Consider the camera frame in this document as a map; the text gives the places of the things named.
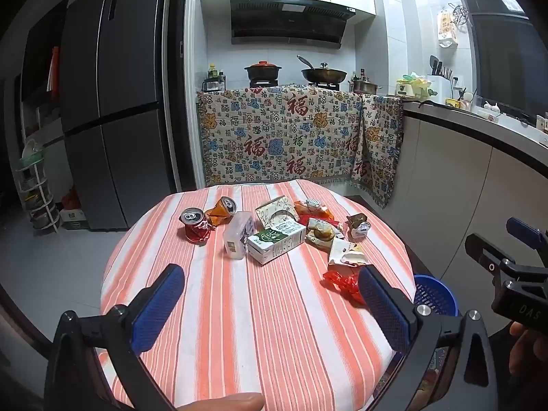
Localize person's right hand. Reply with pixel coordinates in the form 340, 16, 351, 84
509, 322, 548, 379

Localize hanging paper bag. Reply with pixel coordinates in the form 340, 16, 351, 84
437, 11, 459, 49

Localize steel pot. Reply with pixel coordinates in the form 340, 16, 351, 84
348, 76, 383, 95

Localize patterned paper box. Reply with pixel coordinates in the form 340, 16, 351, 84
255, 196, 300, 233

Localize printed patterned cloth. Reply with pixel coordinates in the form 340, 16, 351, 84
196, 85, 405, 210

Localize wok with lid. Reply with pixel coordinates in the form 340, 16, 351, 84
297, 55, 348, 84

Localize crushed orange soda can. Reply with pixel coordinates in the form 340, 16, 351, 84
204, 197, 238, 227

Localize black range hood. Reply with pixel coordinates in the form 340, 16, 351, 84
230, 0, 357, 50

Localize crushed red soda can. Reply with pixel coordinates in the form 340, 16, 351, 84
180, 208, 213, 247

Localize food picture snack wrapper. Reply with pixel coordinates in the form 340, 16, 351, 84
305, 217, 345, 251

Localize yellow green containers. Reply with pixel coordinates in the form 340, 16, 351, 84
395, 73, 433, 101

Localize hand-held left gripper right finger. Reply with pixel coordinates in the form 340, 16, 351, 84
357, 264, 501, 411

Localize white storage rack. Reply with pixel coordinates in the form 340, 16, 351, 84
16, 139, 61, 234

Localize clear plastic container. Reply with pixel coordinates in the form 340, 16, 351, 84
223, 211, 254, 260

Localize person's left hand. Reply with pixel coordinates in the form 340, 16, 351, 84
169, 393, 266, 411

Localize black gas stove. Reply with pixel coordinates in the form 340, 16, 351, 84
247, 78, 341, 91

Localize dark window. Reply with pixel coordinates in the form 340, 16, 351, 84
469, 9, 548, 125

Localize green cardboard box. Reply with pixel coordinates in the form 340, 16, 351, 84
60, 208, 88, 229

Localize red clay pot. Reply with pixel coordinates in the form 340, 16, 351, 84
244, 62, 283, 83

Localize red hanging cloth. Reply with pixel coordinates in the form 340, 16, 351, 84
46, 46, 61, 95

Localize crumpled brown silver wrapper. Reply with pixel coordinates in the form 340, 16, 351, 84
346, 213, 372, 240

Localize white kitchen counter cabinets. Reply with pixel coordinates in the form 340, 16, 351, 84
383, 98, 548, 300

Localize blue plastic basket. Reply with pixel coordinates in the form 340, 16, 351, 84
412, 275, 460, 318

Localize torn white snack wrapper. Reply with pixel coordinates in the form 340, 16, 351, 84
327, 237, 368, 268

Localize red plastic wrapper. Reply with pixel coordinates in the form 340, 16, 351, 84
322, 270, 368, 307

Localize orange white striped tablecloth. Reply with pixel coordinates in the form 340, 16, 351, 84
99, 181, 418, 411

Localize white utensil holder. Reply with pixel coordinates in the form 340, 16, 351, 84
426, 55, 454, 99

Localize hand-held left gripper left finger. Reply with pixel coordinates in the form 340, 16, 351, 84
43, 263, 189, 411

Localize green white milk carton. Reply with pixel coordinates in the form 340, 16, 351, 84
247, 218, 307, 266

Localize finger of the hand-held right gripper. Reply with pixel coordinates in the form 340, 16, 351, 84
465, 233, 521, 285
506, 217, 548, 266

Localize red bag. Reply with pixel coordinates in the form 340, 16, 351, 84
61, 186, 82, 210

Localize grey refrigerator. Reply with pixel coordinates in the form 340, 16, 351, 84
60, 0, 176, 232

